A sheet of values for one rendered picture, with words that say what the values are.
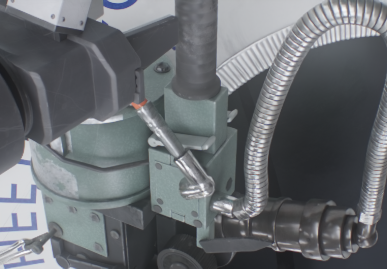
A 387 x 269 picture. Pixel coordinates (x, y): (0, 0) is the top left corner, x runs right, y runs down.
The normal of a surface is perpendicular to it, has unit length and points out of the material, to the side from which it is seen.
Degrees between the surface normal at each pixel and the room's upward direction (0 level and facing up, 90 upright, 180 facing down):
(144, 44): 129
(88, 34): 115
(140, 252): 137
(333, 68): 65
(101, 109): 50
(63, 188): 61
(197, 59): 86
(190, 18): 70
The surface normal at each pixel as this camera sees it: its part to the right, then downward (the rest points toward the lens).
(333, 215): -0.32, -0.73
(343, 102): -0.72, -0.54
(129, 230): 0.88, 0.28
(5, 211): 0.11, 0.53
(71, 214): -0.47, 0.52
